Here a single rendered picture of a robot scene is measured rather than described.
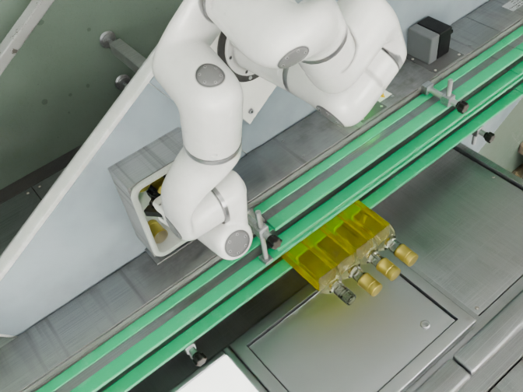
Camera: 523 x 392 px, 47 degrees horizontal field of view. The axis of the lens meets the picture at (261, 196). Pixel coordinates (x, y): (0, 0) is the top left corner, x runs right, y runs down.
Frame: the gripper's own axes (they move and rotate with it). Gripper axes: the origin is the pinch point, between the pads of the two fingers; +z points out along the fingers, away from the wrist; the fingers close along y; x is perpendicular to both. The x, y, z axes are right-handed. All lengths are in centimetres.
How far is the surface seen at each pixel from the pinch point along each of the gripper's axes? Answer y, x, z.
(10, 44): -5, 25, 56
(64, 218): -19.3, 2.7, 4.9
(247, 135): 25.7, -3.8, 6.8
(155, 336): -16.5, -25.3, -8.0
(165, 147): 4.0, 7.6, 0.2
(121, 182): -7.6, 6.8, -1.7
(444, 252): 57, -49, -21
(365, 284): 26.1, -32.6, -25.6
